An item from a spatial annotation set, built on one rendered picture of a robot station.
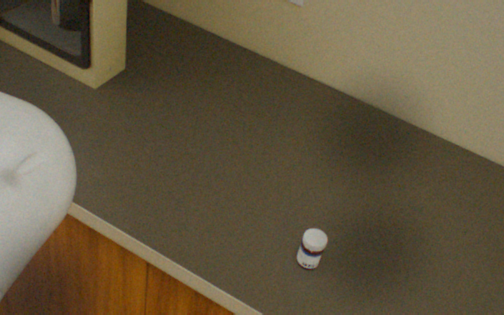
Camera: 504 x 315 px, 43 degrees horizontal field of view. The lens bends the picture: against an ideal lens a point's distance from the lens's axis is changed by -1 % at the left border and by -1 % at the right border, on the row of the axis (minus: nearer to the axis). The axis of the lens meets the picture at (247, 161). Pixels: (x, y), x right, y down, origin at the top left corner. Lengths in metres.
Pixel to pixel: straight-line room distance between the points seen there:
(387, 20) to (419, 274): 0.61
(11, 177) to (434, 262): 1.02
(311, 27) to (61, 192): 1.28
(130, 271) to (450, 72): 0.85
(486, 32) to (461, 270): 0.52
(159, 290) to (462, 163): 0.75
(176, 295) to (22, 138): 0.92
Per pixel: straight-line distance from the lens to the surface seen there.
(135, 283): 1.36
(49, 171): 0.41
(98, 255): 1.38
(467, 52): 1.52
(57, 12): 1.39
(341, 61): 1.64
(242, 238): 1.22
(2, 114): 0.41
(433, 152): 1.55
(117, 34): 1.51
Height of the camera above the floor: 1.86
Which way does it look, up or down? 42 degrees down
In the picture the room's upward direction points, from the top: 12 degrees clockwise
